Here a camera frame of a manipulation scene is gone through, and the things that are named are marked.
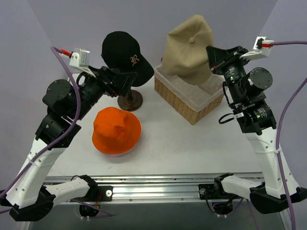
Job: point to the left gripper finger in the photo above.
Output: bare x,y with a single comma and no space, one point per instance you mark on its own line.
123,82
116,73

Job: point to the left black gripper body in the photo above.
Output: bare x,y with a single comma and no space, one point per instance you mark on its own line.
108,80

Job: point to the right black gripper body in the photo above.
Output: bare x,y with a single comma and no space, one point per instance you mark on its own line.
225,63

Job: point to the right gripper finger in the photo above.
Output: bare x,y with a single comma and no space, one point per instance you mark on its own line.
213,51
214,62

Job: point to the black embroidered cap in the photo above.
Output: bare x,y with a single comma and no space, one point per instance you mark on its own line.
122,51

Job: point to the beige embroidered cap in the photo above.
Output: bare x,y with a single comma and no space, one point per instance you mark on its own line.
185,53

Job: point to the orange bucket hat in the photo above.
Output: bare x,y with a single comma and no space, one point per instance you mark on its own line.
115,131

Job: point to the pink bucket hat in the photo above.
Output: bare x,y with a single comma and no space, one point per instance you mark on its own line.
119,154

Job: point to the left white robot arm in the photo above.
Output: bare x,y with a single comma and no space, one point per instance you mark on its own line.
67,102

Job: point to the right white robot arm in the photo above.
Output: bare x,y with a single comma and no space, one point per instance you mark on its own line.
258,124

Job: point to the wicker basket with liner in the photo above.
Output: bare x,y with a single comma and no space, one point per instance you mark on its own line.
193,102

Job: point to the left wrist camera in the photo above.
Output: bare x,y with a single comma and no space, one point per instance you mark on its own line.
80,58

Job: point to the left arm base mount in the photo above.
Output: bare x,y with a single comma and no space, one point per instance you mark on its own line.
101,194

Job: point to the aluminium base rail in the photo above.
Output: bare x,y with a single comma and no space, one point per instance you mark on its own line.
148,189

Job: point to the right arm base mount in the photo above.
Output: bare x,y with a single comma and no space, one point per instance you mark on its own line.
219,204

